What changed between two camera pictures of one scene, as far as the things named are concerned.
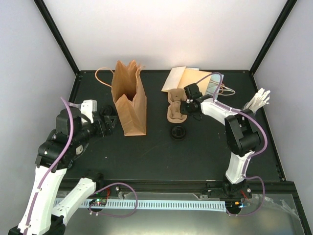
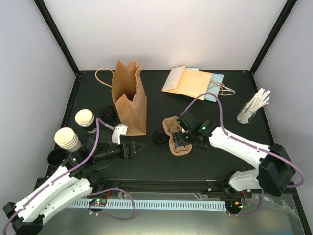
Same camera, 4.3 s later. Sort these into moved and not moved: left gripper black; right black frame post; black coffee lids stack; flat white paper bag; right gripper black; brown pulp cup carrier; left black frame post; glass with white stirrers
Moved: left gripper black; right gripper black; brown pulp cup carrier
Not moved: flat white paper bag; left black frame post; black coffee lids stack; right black frame post; glass with white stirrers
